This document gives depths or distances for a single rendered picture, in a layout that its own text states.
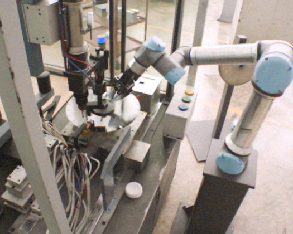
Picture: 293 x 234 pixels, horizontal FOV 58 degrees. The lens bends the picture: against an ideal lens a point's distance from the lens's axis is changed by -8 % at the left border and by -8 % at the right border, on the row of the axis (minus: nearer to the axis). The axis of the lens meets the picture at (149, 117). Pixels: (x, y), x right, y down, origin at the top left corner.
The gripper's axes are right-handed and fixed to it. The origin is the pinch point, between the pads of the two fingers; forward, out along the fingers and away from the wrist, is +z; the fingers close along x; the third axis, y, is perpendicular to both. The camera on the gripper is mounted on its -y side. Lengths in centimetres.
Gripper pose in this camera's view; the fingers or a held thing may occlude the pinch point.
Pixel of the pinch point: (112, 99)
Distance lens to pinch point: 124.6
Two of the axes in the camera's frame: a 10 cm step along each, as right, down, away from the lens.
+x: 7.3, 6.9, 0.1
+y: -3.7, 4.0, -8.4
